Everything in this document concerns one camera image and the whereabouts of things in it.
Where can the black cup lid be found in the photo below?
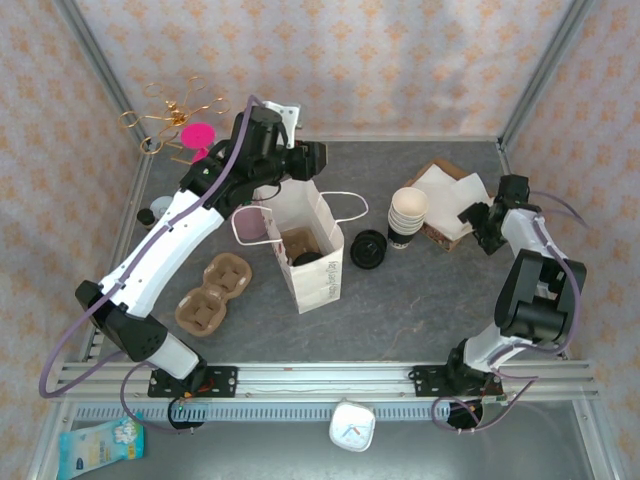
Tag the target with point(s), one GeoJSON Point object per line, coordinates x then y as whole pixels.
{"type": "Point", "coordinates": [306, 259]}

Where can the stack of black cup lids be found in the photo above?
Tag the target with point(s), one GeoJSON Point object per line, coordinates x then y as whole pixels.
{"type": "Point", "coordinates": [368, 248]}

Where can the white printed paper gift bag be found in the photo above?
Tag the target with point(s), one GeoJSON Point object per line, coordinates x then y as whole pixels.
{"type": "Point", "coordinates": [320, 290]}

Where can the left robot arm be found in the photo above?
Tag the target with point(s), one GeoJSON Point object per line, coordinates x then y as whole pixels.
{"type": "Point", "coordinates": [165, 250]}

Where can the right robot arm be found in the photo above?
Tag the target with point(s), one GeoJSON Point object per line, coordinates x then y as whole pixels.
{"type": "Point", "coordinates": [530, 235]}

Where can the blue wet wipes pack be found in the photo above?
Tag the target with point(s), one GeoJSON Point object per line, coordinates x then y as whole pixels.
{"type": "Point", "coordinates": [102, 447]}

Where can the brown cardboard napkin box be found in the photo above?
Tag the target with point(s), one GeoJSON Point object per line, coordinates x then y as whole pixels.
{"type": "Point", "coordinates": [442, 237]}

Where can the white folded paper napkin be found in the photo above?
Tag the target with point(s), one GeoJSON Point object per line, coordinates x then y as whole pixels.
{"type": "Point", "coordinates": [434, 182]}

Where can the pink plastic goblet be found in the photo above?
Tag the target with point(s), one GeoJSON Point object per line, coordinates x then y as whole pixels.
{"type": "Point", "coordinates": [197, 136]}

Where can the stack of black paper cups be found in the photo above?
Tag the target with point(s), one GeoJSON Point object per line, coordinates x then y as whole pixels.
{"type": "Point", "coordinates": [407, 217]}

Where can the gold pull-tab tin can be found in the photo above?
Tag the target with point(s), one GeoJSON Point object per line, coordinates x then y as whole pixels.
{"type": "Point", "coordinates": [160, 205]}

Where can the small dark bottle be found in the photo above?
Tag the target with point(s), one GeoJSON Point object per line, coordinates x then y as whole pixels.
{"type": "Point", "coordinates": [146, 218]}

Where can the white square clock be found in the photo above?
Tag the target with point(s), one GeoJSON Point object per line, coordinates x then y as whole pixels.
{"type": "Point", "coordinates": [352, 425]}

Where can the aluminium right side rail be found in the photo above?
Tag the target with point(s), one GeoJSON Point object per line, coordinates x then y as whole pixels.
{"type": "Point", "coordinates": [507, 165]}

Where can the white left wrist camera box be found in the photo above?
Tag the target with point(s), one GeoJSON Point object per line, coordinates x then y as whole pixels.
{"type": "Point", "coordinates": [285, 112]}

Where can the aluminium back frame bar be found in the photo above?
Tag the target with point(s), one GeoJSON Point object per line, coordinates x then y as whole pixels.
{"type": "Point", "coordinates": [400, 137]}

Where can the aluminium right frame post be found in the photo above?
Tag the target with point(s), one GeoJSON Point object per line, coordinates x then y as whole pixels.
{"type": "Point", "coordinates": [545, 70]}

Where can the aluminium frame post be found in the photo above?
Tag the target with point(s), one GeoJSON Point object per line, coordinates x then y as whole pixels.
{"type": "Point", "coordinates": [100, 75]}
{"type": "Point", "coordinates": [545, 70]}

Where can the aluminium left frame post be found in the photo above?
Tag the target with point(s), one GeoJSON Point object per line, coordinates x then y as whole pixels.
{"type": "Point", "coordinates": [100, 75]}

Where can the aluminium front frame rail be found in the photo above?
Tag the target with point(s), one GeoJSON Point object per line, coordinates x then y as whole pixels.
{"type": "Point", "coordinates": [325, 377]}

